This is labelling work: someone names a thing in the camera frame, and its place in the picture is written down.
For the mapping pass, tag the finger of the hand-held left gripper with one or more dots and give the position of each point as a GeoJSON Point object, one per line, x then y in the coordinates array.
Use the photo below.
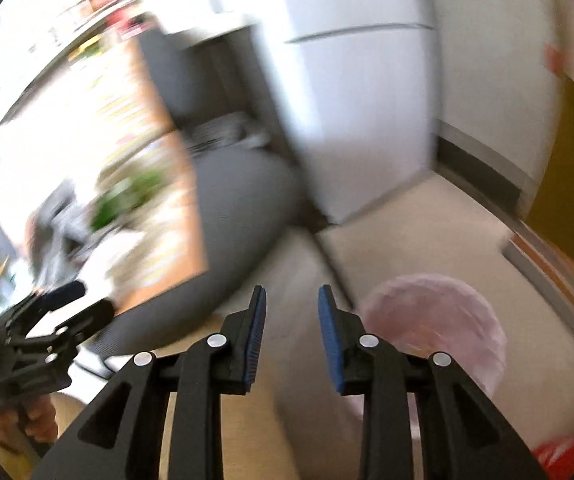
{"type": "Point", "coordinates": [89, 316]}
{"type": "Point", "coordinates": [64, 294]}

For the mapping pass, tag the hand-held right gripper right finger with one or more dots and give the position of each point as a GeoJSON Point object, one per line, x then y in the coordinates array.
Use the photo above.
{"type": "Point", "coordinates": [328, 340]}

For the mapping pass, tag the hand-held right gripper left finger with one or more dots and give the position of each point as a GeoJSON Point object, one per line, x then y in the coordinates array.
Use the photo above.
{"type": "Point", "coordinates": [256, 340]}

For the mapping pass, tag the person's left hand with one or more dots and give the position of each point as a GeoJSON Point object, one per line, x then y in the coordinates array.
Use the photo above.
{"type": "Point", "coordinates": [42, 417]}

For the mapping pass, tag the green plastic bottle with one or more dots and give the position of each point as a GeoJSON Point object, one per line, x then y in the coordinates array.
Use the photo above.
{"type": "Point", "coordinates": [117, 207]}

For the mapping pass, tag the grey office chair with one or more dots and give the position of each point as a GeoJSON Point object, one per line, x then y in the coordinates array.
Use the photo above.
{"type": "Point", "coordinates": [247, 220]}

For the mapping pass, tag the white refrigerator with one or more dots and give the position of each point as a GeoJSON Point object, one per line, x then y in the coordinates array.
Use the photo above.
{"type": "Point", "coordinates": [367, 110]}

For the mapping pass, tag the red plastic item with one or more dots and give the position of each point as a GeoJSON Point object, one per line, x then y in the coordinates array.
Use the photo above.
{"type": "Point", "coordinates": [567, 452]}

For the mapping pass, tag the yellow door panel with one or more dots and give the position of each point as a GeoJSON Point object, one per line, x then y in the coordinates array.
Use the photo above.
{"type": "Point", "coordinates": [572, 170]}

